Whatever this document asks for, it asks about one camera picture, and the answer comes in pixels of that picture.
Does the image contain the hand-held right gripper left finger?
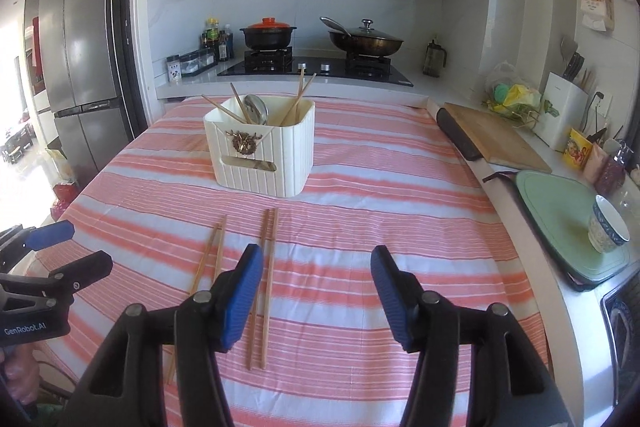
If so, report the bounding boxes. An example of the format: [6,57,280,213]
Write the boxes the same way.
[59,243,265,427]

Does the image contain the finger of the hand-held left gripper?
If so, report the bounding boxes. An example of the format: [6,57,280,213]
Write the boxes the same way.
[25,250,114,308]
[0,220,76,265]

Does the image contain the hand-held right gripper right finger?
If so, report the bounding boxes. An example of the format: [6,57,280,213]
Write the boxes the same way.
[370,245,568,427]

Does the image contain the wooden chopstick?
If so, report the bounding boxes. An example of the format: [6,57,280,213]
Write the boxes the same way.
[201,94,245,124]
[190,215,228,295]
[229,82,248,124]
[166,219,223,385]
[292,65,306,120]
[246,208,271,370]
[280,73,318,126]
[258,207,280,370]

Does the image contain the cream utensil holder box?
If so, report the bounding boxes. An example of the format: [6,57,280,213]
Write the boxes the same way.
[203,94,316,198]

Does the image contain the person's left hand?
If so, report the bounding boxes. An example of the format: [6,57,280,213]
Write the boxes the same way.
[0,347,43,408]

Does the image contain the red toy box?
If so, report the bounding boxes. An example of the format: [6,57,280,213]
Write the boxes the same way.
[52,181,81,208]

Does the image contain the cardboard box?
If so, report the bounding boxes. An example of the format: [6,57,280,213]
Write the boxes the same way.
[47,148,76,185]

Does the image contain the pink striped tablecloth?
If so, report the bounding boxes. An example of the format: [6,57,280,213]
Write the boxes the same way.
[25,96,551,427]

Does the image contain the dark wooden furniture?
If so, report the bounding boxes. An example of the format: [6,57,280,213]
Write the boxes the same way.
[0,122,31,165]

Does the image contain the green drying mat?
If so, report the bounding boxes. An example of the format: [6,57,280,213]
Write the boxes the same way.
[515,170,632,293]

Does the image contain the grey refrigerator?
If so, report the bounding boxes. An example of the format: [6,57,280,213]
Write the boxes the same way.
[37,0,133,180]

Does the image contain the wooden cutting board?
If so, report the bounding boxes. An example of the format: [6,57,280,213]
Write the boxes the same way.
[444,103,552,174]

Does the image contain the dark tall cabinet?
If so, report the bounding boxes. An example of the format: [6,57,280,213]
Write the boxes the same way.
[22,0,56,142]

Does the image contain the blue and white bowl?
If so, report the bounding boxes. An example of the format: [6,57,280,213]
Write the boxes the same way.
[587,194,632,254]

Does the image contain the plastic bag with yellow contents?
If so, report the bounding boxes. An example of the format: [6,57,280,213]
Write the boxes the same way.
[482,63,543,128]

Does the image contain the steel sink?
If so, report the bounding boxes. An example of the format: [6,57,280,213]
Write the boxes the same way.
[600,279,640,408]

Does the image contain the yellow packet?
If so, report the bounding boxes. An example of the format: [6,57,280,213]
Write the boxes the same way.
[564,128,593,168]

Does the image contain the dark glass pitcher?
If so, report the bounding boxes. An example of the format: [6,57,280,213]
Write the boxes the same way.
[422,39,447,78]

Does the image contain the black gas stove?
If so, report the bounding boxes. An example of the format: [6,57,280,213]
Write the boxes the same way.
[217,49,415,88]

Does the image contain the pale pink cup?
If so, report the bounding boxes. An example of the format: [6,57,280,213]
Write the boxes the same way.
[584,143,608,185]

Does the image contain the dark sauce bottle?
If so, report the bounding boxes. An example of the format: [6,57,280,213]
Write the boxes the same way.
[218,24,234,62]

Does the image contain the white knife holder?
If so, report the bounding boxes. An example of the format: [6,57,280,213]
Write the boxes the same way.
[537,72,591,151]

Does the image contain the dark pink bottle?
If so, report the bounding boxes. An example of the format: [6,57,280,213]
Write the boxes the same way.
[595,142,628,196]

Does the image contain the wok with glass lid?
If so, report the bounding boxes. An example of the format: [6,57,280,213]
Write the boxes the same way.
[320,17,405,56]

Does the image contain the black pot with orange lid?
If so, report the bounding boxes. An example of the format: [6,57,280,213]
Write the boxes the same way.
[239,18,298,50]

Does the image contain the black handled knife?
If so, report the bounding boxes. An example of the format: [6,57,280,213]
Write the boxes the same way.
[562,52,586,82]

